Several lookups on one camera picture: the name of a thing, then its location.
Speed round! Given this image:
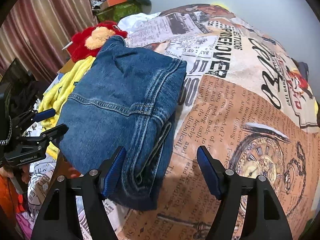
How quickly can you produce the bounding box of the white cloth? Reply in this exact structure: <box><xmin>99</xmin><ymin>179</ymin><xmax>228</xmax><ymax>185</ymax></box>
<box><xmin>117</xmin><ymin>12</ymin><xmax>161</xmax><ymax>34</ymax></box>

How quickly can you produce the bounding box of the yellow garment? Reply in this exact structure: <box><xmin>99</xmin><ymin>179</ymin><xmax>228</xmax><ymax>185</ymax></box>
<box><xmin>37</xmin><ymin>55</ymin><xmax>97</xmax><ymax>160</ymax></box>

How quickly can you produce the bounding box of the orange shoe box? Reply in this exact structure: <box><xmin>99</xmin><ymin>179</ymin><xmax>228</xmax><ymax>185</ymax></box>
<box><xmin>100</xmin><ymin>0</ymin><xmax>127</xmax><ymax>10</ymax></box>

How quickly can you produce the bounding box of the printed newspaper pattern bedspread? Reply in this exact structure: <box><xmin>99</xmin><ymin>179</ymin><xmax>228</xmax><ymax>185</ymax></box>
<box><xmin>27</xmin><ymin>3</ymin><xmax>320</xmax><ymax>240</ymax></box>

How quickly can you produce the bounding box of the blue denim jacket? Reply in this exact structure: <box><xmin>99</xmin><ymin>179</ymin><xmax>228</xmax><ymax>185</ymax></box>
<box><xmin>55</xmin><ymin>35</ymin><xmax>187</xmax><ymax>211</ymax></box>

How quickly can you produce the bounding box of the red striped curtain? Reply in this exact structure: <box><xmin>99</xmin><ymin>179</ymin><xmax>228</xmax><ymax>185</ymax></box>
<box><xmin>1</xmin><ymin>0</ymin><xmax>97</xmax><ymax>83</ymax></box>

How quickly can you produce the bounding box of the grey blue backpack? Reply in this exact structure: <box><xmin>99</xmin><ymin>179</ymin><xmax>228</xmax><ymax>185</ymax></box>
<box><xmin>297</xmin><ymin>62</ymin><xmax>309</xmax><ymax>81</ymax></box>

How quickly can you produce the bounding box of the green storage box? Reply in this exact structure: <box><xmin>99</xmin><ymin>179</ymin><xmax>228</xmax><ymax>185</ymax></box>
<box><xmin>95</xmin><ymin>1</ymin><xmax>142</xmax><ymax>23</ymax></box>

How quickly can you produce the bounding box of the red plush toy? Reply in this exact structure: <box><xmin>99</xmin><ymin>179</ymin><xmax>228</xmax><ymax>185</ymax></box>
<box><xmin>66</xmin><ymin>21</ymin><xmax>127</xmax><ymax>63</ymax></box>

